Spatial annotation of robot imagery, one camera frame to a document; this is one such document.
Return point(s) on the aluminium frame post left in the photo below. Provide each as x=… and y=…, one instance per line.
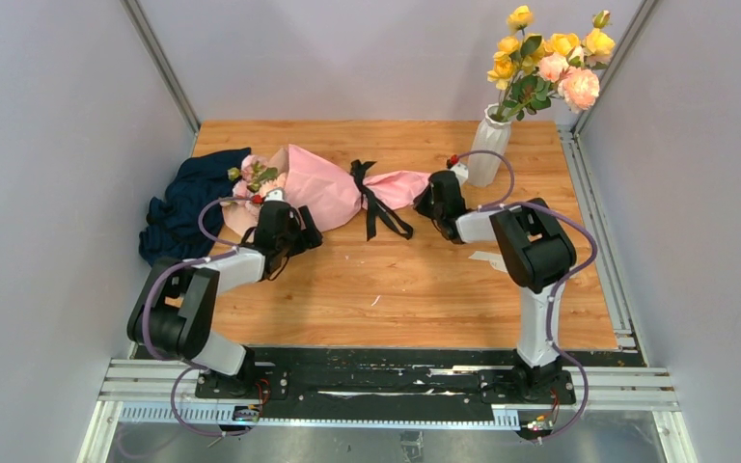
x=139, y=20

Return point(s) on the pink paper flower wrap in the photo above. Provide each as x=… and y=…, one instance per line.
x=327, y=190

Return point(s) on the dark blue cloth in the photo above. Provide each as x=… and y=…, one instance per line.
x=172, y=220

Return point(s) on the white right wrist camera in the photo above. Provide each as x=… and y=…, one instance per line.
x=461, y=172

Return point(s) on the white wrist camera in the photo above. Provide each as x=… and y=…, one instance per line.
x=275, y=195
x=461, y=172

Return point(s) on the black printed ribbon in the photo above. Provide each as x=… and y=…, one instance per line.
x=376, y=209

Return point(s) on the white ribbed vase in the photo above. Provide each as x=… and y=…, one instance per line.
x=490, y=135

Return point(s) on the yellow and pink flowers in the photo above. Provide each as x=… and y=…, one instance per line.
x=530, y=70

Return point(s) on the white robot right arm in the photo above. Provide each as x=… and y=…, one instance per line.
x=537, y=254

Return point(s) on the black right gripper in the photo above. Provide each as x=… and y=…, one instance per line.
x=421, y=202

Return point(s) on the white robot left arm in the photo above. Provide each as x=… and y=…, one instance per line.
x=173, y=315

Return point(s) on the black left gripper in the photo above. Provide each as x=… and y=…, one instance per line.
x=311, y=234

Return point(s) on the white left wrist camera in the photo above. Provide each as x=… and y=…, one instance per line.
x=275, y=195

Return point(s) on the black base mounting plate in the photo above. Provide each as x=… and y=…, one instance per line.
x=384, y=386

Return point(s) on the aluminium frame rail front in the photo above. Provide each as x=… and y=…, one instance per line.
x=138, y=391

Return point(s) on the white printed ribbon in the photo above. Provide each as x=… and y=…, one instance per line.
x=495, y=260

